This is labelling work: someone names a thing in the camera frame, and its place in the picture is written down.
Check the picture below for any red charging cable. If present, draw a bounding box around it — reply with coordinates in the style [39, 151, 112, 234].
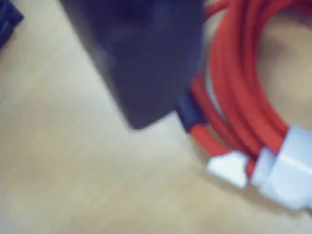
[175, 0, 312, 213]

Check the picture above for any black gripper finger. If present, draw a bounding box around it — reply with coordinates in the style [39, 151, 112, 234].
[60, 0, 203, 130]

